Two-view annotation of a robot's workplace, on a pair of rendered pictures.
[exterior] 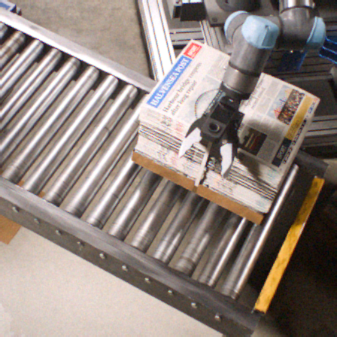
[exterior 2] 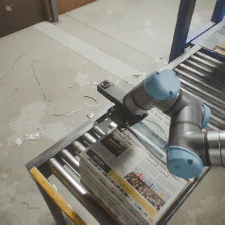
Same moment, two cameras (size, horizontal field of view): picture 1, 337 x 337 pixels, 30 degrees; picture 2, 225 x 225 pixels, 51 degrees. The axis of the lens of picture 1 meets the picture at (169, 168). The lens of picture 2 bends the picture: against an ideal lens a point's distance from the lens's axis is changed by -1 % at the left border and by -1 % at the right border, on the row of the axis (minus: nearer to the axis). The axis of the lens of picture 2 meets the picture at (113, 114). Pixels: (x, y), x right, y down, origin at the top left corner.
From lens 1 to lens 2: 1.32 m
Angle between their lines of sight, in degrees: 63
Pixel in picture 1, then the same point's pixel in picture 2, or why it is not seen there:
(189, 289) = (62, 142)
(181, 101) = (155, 114)
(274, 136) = (114, 161)
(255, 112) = (141, 158)
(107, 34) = not seen: outside the picture
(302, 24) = (185, 137)
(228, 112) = (116, 95)
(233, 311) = (40, 158)
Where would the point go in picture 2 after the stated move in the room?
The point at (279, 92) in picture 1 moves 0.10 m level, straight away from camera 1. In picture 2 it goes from (161, 188) to (194, 210)
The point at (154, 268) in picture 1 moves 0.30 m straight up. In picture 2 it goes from (80, 130) to (72, 79)
